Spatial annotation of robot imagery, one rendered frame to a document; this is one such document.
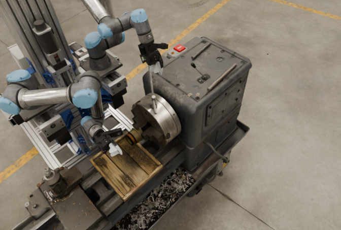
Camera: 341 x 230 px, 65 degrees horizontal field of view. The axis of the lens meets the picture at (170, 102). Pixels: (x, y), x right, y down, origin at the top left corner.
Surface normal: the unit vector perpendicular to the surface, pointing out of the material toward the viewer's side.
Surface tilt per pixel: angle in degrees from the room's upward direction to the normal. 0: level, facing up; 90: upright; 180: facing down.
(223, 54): 0
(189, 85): 0
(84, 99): 90
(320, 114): 0
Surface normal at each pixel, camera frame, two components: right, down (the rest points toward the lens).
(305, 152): -0.04, -0.66
